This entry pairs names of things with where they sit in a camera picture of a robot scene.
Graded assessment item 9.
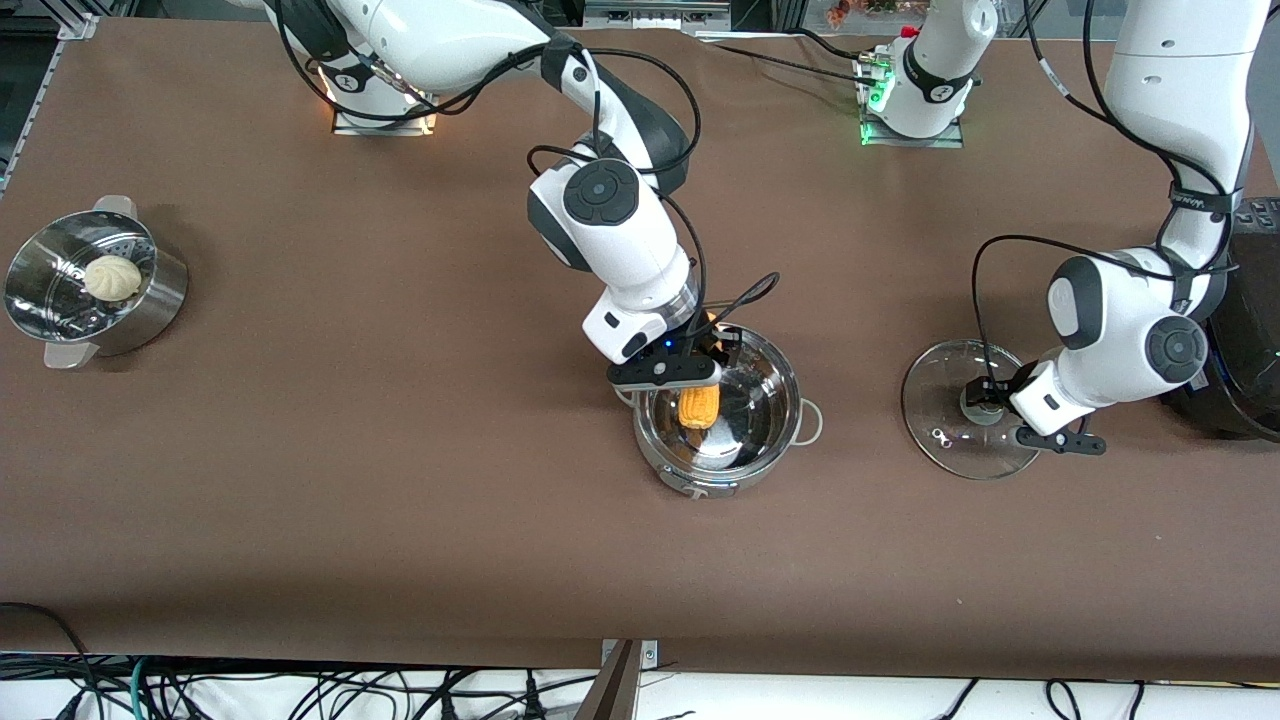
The glass pot lid with knob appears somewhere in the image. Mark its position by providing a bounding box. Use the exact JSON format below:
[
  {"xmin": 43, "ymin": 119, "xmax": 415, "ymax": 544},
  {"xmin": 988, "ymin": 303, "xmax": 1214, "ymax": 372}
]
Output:
[{"xmin": 901, "ymin": 338, "xmax": 1048, "ymax": 481}]

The yellow corn cob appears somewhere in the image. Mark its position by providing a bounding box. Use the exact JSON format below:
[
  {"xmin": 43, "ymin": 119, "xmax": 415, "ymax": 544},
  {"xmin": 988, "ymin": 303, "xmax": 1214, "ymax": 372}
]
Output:
[{"xmin": 678, "ymin": 312, "xmax": 723, "ymax": 432}]

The steel steamer pot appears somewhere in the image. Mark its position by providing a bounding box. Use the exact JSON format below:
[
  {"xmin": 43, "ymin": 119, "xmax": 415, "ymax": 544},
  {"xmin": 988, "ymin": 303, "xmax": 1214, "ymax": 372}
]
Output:
[{"xmin": 5, "ymin": 195, "xmax": 189, "ymax": 369}]

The black rice cooker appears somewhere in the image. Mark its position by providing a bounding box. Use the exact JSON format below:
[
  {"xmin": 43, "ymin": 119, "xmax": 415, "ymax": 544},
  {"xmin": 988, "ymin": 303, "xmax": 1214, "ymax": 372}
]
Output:
[{"xmin": 1160, "ymin": 197, "xmax": 1280, "ymax": 442}]

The brown table cover sheet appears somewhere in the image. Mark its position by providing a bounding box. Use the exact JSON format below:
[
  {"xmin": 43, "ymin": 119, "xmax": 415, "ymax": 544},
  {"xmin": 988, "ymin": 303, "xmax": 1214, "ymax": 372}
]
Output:
[{"xmin": 0, "ymin": 15, "xmax": 1280, "ymax": 683}]

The grey power strip box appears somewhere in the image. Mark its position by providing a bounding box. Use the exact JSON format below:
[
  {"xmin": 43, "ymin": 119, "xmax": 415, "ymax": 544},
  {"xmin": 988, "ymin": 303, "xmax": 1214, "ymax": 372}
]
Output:
[{"xmin": 583, "ymin": 0, "xmax": 733, "ymax": 31}]

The white steamed bun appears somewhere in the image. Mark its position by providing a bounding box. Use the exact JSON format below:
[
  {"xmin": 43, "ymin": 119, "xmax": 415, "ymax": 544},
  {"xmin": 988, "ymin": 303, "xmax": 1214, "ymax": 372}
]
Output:
[{"xmin": 82, "ymin": 255, "xmax": 143, "ymax": 303}]

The steel pot with handles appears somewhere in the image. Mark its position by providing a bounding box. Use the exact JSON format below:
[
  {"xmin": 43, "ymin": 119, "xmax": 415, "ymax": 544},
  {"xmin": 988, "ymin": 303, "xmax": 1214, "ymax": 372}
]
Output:
[{"xmin": 613, "ymin": 322, "xmax": 824, "ymax": 499}]

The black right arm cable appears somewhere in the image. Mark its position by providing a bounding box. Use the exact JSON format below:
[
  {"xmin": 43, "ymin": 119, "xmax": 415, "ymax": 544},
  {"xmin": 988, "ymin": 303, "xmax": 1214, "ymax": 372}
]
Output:
[{"xmin": 270, "ymin": 0, "xmax": 782, "ymax": 347}]

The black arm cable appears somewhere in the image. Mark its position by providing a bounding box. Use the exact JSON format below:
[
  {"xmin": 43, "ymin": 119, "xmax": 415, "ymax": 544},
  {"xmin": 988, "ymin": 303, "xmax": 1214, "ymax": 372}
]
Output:
[
  {"xmin": 970, "ymin": 0, "xmax": 1247, "ymax": 397},
  {"xmin": 270, "ymin": 0, "xmax": 782, "ymax": 347}
]

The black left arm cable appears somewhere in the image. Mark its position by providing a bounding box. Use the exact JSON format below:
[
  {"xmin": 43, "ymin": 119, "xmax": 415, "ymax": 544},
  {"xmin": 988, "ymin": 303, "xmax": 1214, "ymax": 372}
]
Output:
[{"xmin": 970, "ymin": 0, "xmax": 1247, "ymax": 397}]

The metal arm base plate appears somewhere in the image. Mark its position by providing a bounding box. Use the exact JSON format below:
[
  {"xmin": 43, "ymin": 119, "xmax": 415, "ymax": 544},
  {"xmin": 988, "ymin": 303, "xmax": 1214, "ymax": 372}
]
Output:
[
  {"xmin": 330, "ymin": 60, "xmax": 441, "ymax": 136},
  {"xmin": 858, "ymin": 50, "xmax": 966, "ymax": 149}
]

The black base cable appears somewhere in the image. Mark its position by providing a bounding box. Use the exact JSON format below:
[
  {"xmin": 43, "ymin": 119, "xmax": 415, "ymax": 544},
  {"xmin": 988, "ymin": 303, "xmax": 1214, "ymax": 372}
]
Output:
[
  {"xmin": 700, "ymin": 38, "xmax": 886, "ymax": 91},
  {"xmin": 788, "ymin": 26, "xmax": 883, "ymax": 61}
]

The metal table edge bracket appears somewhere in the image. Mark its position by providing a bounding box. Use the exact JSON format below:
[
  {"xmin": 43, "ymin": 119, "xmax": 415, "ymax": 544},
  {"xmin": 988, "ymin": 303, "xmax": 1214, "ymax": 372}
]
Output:
[{"xmin": 575, "ymin": 638, "xmax": 661, "ymax": 720}]

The black floor cable loop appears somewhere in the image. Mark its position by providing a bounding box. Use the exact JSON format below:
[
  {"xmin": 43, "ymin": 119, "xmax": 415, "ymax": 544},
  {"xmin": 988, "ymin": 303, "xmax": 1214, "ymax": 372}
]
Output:
[{"xmin": 0, "ymin": 600, "xmax": 96, "ymax": 720}]

